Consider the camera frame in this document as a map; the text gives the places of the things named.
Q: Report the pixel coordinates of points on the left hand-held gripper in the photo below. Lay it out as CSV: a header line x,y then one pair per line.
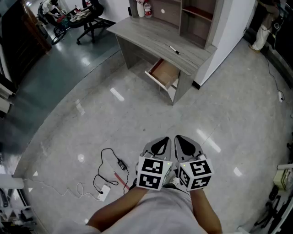
x,y
151,173

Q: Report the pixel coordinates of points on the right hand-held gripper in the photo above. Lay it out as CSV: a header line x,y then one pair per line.
x,y
196,173

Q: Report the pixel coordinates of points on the wooden drawer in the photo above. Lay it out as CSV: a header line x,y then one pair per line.
x,y
164,73

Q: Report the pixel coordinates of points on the white marker pen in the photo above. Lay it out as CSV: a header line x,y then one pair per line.
x,y
174,50

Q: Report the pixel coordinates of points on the person's left forearm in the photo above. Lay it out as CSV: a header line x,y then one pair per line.
x,y
116,210

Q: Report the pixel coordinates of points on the person's right forearm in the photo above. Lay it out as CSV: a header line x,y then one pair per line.
x,y
206,212

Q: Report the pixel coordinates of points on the grey wooden desk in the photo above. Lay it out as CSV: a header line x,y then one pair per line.
x,y
148,38

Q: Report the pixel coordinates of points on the black office chair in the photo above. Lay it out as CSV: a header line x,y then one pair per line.
x,y
91,21

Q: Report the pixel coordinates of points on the red stick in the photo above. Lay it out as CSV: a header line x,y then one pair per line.
x,y
121,180

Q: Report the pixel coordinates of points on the person's white shirt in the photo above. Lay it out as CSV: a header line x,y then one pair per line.
x,y
160,214

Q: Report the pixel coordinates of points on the white power strip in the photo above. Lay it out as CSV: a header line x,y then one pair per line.
x,y
104,193

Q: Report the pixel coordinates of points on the pale yellow box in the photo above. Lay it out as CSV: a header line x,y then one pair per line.
x,y
282,179

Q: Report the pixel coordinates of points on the black equipment pile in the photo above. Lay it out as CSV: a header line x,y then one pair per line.
x,y
274,212

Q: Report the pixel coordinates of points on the small white plug block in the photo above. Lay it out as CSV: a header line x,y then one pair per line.
x,y
280,96

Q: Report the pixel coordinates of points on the grey wooden shelf hutch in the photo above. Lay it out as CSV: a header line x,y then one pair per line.
x,y
196,20

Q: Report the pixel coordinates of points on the small black box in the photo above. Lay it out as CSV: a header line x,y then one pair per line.
x,y
129,11

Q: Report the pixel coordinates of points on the white vase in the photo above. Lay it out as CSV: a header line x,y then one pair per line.
x,y
140,9

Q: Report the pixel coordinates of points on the white metal shelf rack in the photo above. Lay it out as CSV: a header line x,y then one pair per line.
x,y
13,205

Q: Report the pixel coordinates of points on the beige cloth bundle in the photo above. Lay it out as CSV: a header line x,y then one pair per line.
x,y
80,14

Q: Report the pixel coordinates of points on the dark wooden cabinet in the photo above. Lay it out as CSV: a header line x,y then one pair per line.
x,y
20,41

